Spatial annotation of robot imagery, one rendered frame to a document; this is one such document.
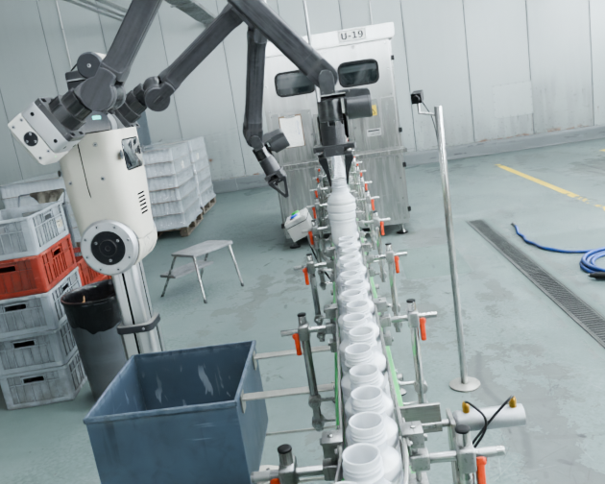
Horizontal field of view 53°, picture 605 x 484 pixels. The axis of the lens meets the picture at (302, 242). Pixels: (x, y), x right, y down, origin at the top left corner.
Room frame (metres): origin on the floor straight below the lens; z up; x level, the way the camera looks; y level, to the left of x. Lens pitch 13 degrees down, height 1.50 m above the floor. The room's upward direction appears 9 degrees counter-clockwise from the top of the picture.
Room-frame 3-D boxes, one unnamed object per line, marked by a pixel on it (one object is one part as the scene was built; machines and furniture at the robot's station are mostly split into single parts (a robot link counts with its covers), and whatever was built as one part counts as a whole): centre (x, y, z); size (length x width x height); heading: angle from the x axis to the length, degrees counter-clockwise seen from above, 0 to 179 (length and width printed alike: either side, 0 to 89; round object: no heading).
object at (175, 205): (8.52, 1.95, 0.59); 1.24 x 1.03 x 1.17; 178
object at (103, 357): (3.32, 1.16, 0.32); 0.45 x 0.45 x 0.64
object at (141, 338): (1.74, 0.52, 0.74); 0.11 x 0.11 x 0.40; 86
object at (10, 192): (8.72, 3.33, 0.50); 1.23 x 1.05 x 1.00; 174
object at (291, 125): (6.23, -0.06, 1.22); 0.23 x 0.03 x 0.32; 86
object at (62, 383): (3.62, 1.67, 0.11); 0.61 x 0.41 x 0.22; 1
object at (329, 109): (1.47, -0.12, 1.46); 0.07 x 0.06 x 0.07; 86
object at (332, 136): (1.47, -0.11, 1.40); 0.10 x 0.07 x 0.07; 86
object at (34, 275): (3.63, 1.68, 0.78); 0.61 x 0.41 x 0.22; 2
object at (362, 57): (6.96, -0.54, 1.05); 1.60 x 1.40 x 2.10; 176
